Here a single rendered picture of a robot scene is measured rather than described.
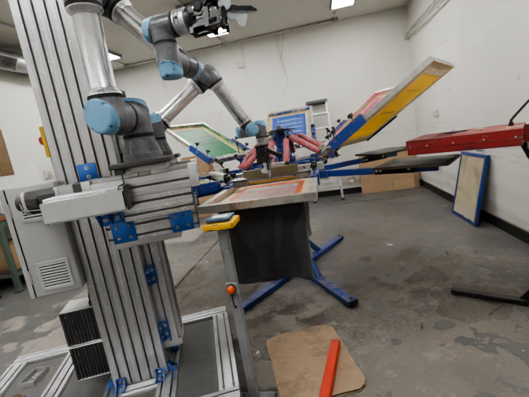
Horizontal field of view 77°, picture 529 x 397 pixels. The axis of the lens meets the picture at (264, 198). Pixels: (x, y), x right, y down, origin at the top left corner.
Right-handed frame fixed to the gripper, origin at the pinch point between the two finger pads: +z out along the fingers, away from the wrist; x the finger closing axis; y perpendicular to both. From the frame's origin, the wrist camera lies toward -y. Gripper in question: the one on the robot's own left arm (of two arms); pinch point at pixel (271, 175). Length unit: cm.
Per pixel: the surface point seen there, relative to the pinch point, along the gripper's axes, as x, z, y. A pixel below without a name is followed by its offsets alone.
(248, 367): 80, 78, 11
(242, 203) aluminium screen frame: 61, 5, 6
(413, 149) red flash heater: -7, -3, -89
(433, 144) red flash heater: -1, -5, -99
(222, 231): 80, 12, 11
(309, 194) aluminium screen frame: 61, 5, -26
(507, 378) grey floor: 60, 102, -105
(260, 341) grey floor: 24, 103, 20
